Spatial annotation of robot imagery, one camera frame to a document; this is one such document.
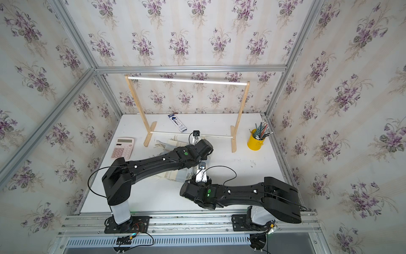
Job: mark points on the plaid blue cream scarf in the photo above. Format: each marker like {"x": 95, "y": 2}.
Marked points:
{"x": 174, "y": 175}

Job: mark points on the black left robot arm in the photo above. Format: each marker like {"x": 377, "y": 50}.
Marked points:
{"x": 122, "y": 174}

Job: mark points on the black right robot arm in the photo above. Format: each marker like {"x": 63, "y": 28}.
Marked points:
{"x": 278, "y": 198}

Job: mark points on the blue white flat package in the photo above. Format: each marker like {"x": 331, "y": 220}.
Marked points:
{"x": 175, "y": 120}

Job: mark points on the wooden clothes rack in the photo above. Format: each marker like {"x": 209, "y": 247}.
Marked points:
{"x": 150, "y": 128}

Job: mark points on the yellow pen cup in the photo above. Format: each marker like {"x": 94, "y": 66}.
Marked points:
{"x": 254, "y": 143}

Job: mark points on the pens in cup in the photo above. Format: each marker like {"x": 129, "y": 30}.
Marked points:
{"x": 261, "y": 131}

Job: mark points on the pink calculator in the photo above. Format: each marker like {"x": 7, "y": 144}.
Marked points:
{"x": 123, "y": 148}

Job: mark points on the small circuit board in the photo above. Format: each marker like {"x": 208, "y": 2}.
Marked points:
{"x": 124, "y": 240}

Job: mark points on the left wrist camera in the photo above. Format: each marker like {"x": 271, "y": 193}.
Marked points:
{"x": 196, "y": 137}

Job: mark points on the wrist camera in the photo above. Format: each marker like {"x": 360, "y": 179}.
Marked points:
{"x": 196, "y": 137}
{"x": 201, "y": 175}

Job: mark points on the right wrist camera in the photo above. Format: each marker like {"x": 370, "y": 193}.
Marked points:
{"x": 201, "y": 175}

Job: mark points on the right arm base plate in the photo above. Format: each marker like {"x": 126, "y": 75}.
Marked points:
{"x": 243, "y": 222}

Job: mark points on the aluminium rail base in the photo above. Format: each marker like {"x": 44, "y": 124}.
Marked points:
{"x": 190, "y": 228}

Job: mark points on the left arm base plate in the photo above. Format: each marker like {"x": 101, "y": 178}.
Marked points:
{"x": 134, "y": 225}

